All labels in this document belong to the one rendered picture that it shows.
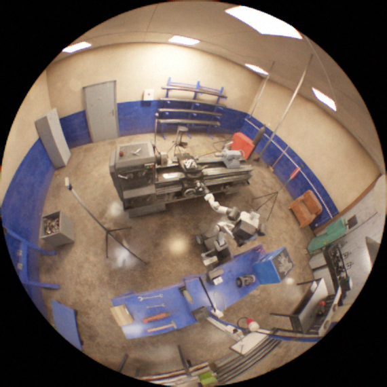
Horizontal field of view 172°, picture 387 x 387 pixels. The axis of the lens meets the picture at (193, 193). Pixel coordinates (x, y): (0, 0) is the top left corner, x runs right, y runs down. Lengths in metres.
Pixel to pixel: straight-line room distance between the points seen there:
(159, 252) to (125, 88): 4.55
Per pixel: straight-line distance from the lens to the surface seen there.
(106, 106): 4.77
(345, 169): 5.01
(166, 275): 2.40
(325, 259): 4.65
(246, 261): 1.89
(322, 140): 5.11
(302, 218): 4.74
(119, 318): 1.63
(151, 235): 2.53
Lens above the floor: 2.40
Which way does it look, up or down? 51 degrees down
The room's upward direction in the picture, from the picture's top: 20 degrees clockwise
